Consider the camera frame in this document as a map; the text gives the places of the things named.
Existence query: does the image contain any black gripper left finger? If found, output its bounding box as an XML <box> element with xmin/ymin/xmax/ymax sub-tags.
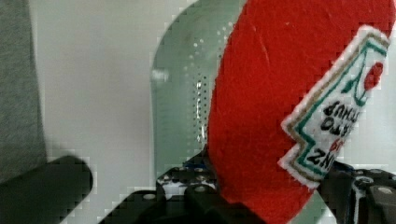
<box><xmin>99</xmin><ymin>149</ymin><xmax>267</xmax><ymax>224</ymax></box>

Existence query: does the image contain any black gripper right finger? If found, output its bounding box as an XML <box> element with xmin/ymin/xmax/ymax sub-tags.
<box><xmin>318</xmin><ymin>161</ymin><xmax>396</xmax><ymax>224</ymax></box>

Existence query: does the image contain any red felt ketchup bottle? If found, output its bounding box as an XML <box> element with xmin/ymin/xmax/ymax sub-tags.
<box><xmin>207</xmin><ymin>0</ymin><xmax>395</xmax><ymax>224</ymax></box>

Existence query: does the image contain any black cylinder cup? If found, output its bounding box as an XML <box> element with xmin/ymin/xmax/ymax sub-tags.
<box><xmin>0</xmin><ymin>156</ymin><xmax>93</xmax><ymax>224</ymax></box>

